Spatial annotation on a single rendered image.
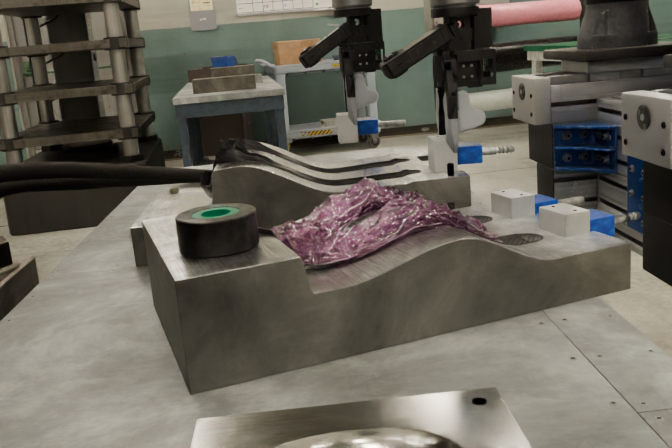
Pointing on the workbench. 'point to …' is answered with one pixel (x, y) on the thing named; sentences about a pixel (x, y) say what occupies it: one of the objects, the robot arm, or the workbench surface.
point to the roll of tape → (217, 230)
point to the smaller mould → (373, 424)
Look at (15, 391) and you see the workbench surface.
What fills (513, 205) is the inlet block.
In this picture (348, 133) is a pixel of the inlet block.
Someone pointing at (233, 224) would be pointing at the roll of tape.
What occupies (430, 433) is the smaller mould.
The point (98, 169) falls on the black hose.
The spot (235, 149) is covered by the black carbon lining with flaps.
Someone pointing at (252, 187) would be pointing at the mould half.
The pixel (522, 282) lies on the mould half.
